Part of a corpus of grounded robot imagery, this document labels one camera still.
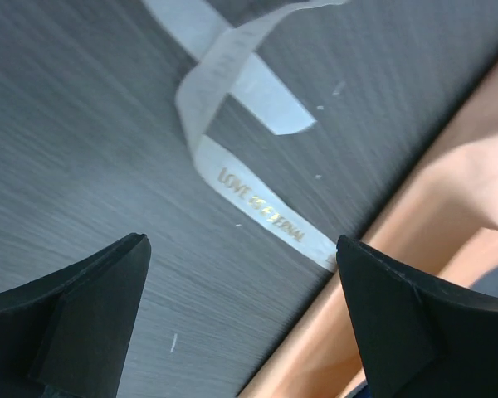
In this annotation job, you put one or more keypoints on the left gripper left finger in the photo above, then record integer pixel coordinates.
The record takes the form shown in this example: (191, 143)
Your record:
(67, 334)

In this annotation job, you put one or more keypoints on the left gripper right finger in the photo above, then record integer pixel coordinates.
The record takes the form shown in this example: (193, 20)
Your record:
(417, 335)

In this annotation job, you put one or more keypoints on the orange beige wrapping paper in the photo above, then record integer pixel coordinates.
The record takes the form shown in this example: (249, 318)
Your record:
(442, 220)

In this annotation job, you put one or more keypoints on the cream ribbon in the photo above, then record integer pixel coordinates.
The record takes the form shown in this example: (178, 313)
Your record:
(232, 96)

